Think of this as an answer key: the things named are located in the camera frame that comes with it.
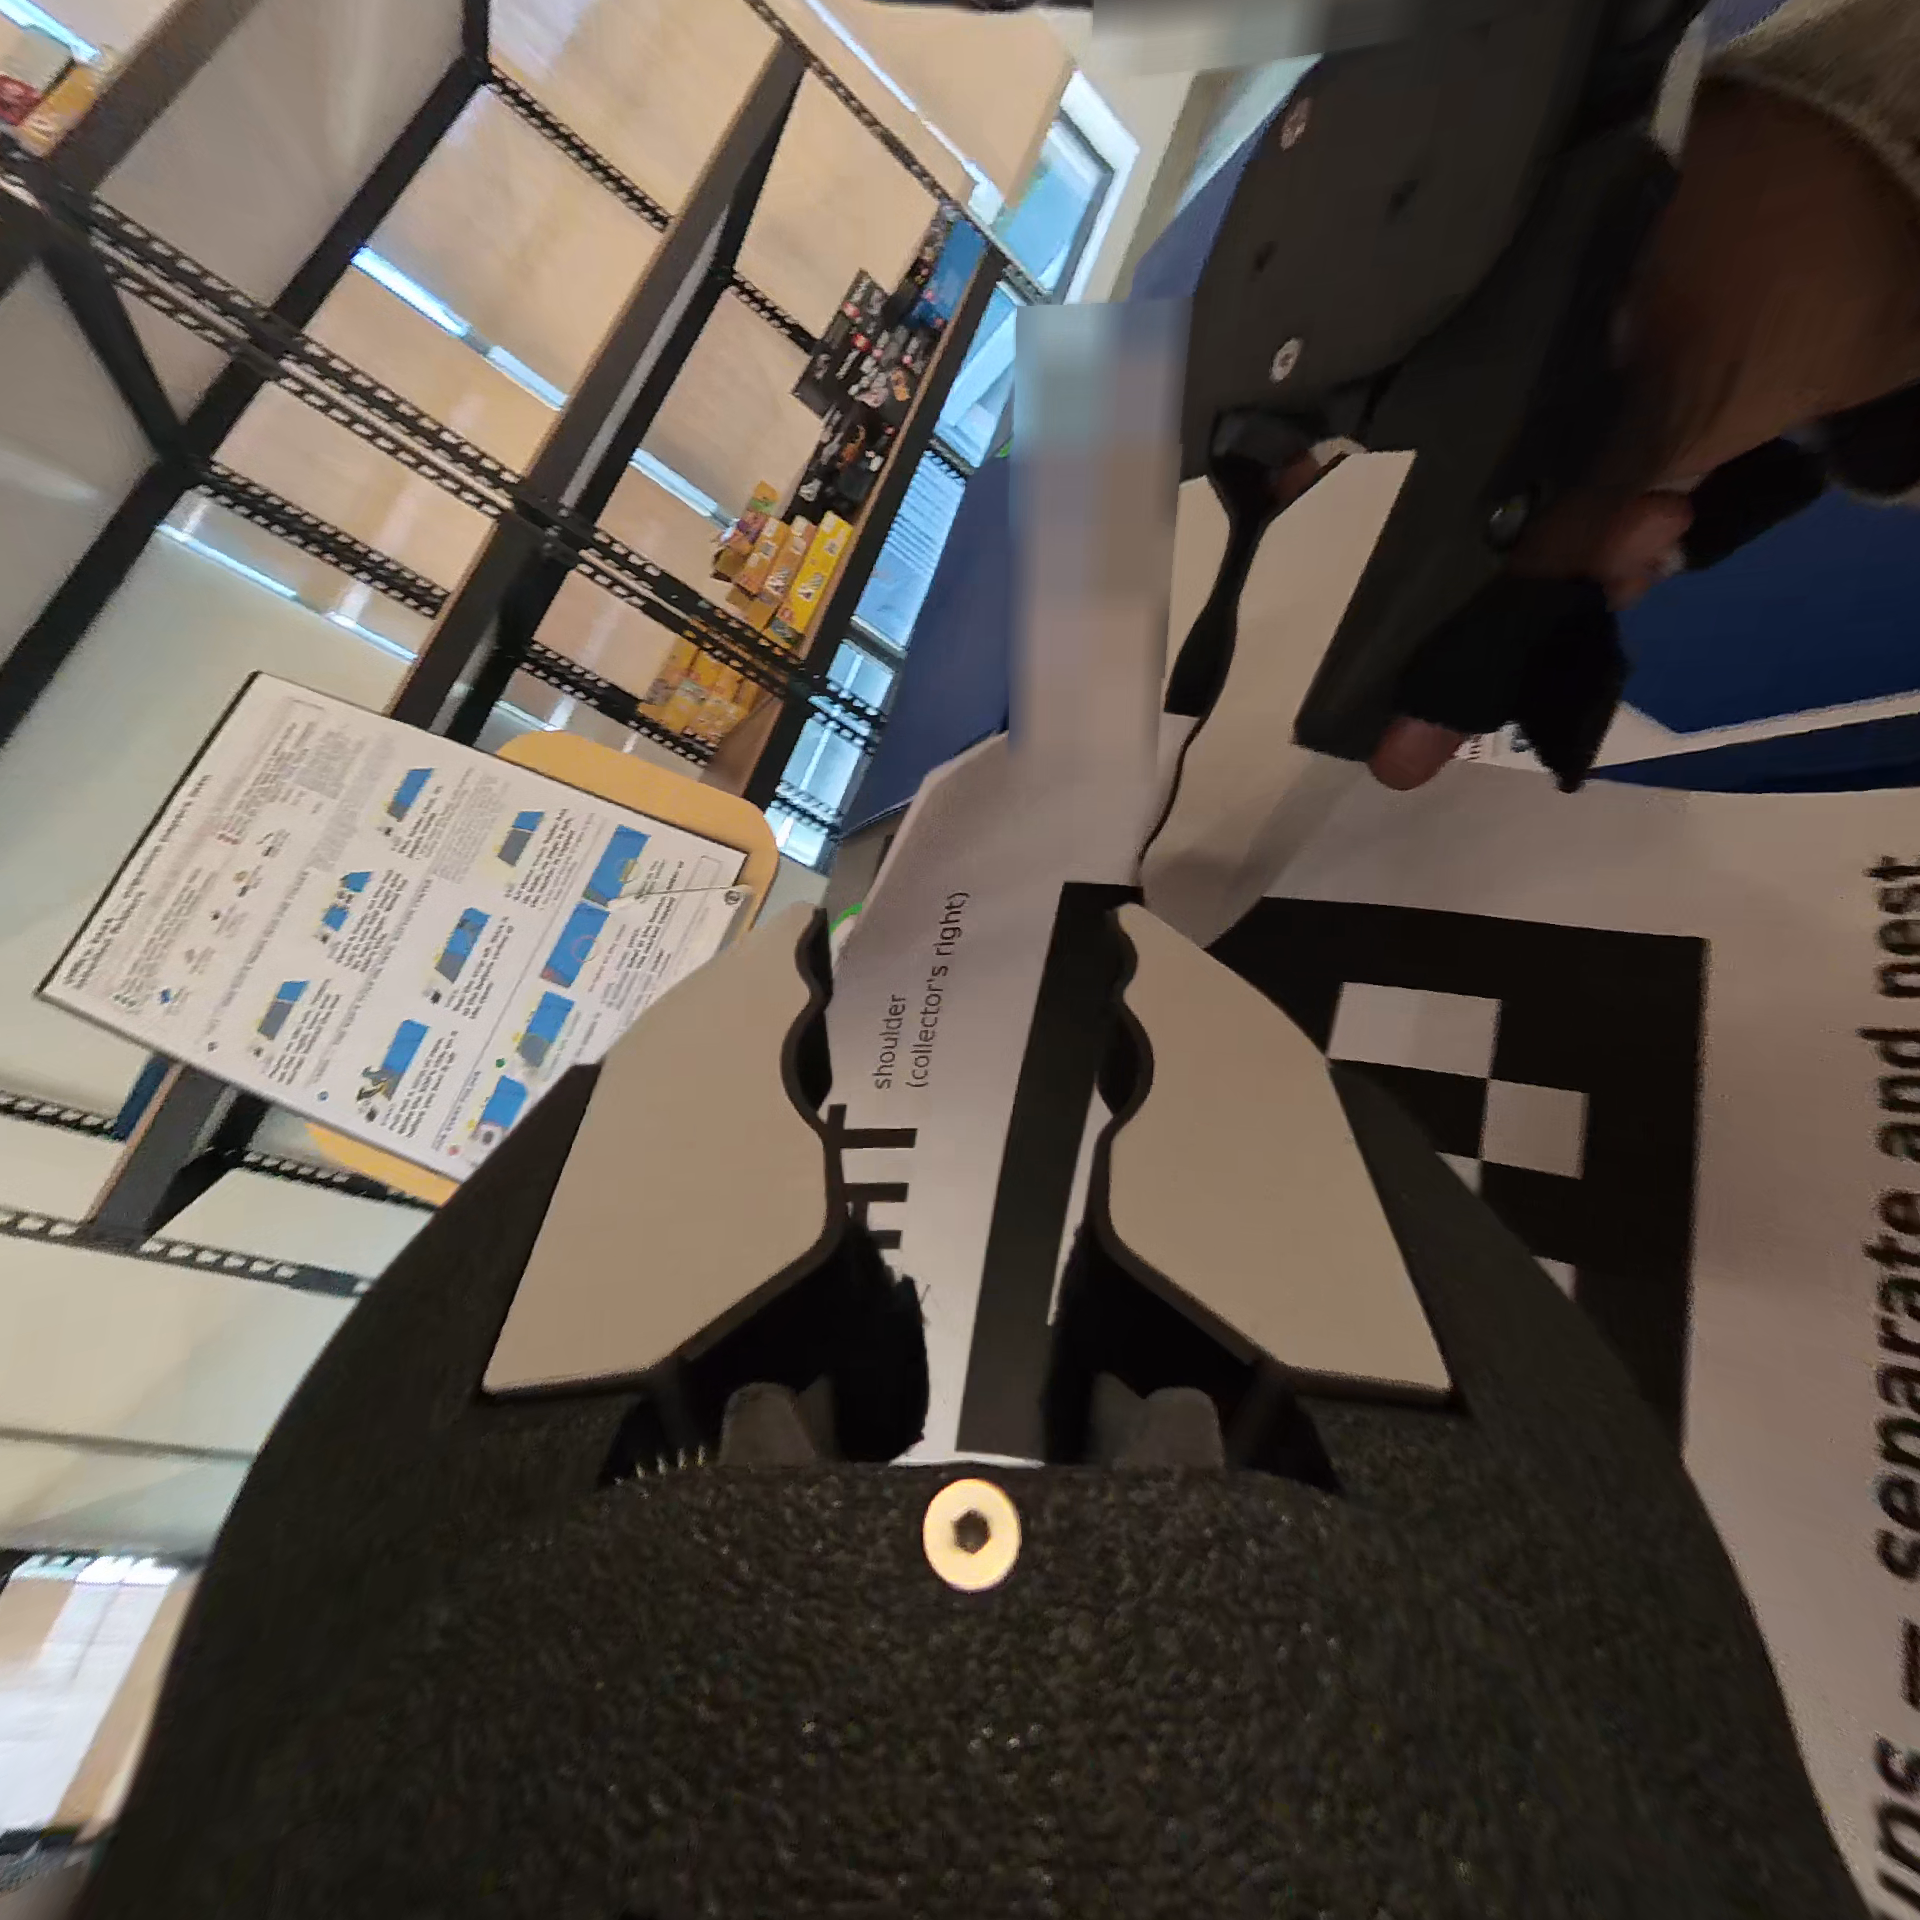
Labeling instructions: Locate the laminated instruction sheet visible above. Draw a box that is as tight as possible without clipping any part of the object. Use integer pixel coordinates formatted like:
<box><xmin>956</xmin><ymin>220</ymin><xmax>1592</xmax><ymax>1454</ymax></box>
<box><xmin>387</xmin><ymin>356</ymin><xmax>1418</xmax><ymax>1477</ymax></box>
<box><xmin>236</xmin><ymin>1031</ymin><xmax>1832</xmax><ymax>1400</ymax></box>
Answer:
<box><xmin>36</xmin><ymin>671</ymin><xmax>753</xmax><ymax>1185</ymax></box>

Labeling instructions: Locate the white sheet with black marker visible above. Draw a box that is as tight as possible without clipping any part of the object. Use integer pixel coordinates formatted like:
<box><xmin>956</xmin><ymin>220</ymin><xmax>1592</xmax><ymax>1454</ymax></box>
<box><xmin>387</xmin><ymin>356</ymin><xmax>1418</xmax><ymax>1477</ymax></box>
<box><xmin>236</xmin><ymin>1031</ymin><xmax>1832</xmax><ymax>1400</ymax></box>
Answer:
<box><xmin>831</xmin><ymin>704</ymin><xmax>1920</xmax><ymax>1920</ymax></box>

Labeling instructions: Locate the group of dark small packets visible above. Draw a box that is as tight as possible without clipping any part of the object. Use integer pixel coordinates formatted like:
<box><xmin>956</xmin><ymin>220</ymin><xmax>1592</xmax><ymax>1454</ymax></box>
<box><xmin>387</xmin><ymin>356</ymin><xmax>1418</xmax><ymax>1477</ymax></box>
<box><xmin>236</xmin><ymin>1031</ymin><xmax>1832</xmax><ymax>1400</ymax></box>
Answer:
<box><xmin>792</xmin><ymin>208</ymin><xmax>995</xmax><ymax>507</ymax></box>

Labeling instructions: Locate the person's right forearm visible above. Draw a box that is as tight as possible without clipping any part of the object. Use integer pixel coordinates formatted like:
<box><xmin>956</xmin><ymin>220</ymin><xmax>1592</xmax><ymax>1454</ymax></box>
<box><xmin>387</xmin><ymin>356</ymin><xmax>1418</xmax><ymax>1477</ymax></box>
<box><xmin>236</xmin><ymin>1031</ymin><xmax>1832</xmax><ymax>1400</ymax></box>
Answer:
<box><xmin>1697</xmin><ymin>0</ymin><xmax>1920</xmax><ymax>204</ymax></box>

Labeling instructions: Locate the person's right hand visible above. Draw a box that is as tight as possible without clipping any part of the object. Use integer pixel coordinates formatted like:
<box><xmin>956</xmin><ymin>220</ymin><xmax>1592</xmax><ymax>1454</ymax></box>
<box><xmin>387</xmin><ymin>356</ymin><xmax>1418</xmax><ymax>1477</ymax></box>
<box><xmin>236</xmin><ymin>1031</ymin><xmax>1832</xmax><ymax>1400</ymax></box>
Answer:
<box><xmin>1371</xmin><ymin>83</ymin><xmax>1920</xmax><ymax>793</ymax></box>

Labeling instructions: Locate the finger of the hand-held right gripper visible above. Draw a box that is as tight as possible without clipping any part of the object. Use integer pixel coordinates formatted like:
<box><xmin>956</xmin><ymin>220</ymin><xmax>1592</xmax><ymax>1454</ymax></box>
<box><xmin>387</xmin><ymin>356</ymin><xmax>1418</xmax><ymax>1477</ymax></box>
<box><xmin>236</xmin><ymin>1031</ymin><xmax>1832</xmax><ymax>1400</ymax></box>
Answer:
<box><xmin>1191</xmin><ymin>448</ymin><xmax>1423</xmax><ymax>751</ymax></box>
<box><xmin>1169</xmin><ymin>478</ymin><xmax>1278</xmax><ymax>712</ymax></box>

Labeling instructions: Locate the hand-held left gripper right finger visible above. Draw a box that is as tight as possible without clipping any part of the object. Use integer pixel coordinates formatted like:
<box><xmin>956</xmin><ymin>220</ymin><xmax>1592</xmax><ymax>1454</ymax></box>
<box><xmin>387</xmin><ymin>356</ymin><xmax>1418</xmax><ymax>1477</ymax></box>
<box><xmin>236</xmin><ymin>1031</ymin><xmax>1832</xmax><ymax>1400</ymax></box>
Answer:
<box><xmin>1090</xmin><ymin>902</ymin><xmax>1457</xmax><ymax>1403</ymax></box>

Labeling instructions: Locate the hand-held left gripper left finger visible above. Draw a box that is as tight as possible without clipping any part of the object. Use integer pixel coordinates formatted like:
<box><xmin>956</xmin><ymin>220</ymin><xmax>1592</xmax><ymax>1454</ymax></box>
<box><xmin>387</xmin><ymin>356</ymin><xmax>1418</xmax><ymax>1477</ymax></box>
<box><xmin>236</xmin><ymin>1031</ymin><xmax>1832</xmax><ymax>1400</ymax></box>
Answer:
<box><xmin>480</xmin><ymin>902</ymin><xmax>841</xmax><ymax>1400</ymax></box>

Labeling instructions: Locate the window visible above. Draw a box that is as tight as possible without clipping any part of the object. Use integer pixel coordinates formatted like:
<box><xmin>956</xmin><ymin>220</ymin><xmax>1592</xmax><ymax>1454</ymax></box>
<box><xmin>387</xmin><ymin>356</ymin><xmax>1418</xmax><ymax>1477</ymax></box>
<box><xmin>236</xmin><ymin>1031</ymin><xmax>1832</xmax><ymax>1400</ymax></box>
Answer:
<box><xmin>774</xmin><ymin>112</ymin><xmax>1123</xmax><ymax>869</ymax></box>

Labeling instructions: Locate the black metal shelf rack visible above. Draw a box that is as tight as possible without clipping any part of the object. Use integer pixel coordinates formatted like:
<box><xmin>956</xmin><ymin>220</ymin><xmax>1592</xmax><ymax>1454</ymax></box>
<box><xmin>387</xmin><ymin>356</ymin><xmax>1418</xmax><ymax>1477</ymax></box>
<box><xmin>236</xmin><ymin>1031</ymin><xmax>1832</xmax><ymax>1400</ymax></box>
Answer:
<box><xmin>0</xmin><ymin>0</ymin><xmax>1081</xmax><ymax>1297</ymax></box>

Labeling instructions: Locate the group of yellow snack boxes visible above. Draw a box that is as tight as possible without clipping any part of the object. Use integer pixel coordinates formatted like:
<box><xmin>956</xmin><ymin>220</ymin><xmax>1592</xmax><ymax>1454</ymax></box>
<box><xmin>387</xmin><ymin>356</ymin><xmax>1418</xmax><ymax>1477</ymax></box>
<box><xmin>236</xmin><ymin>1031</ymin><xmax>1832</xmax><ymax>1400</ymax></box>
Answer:
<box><xmin>708</xmin><ymin>480</ymin><xmax>857</xmax><ymax>652</ymax></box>
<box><xmin>641</xmin><ymin>636</ymin><xmax>770</xmax><ymax>741</ymax></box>

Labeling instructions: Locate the group of colourful snack packets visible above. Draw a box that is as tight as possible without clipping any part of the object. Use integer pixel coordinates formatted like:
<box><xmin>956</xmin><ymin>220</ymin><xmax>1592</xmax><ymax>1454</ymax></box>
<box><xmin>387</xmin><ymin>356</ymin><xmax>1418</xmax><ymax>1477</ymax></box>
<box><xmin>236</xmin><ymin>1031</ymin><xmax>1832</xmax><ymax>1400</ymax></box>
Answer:
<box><xmin>0</xmin><ymin>29</ymin><xmax>111</xmax><ymax>159</ymax></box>

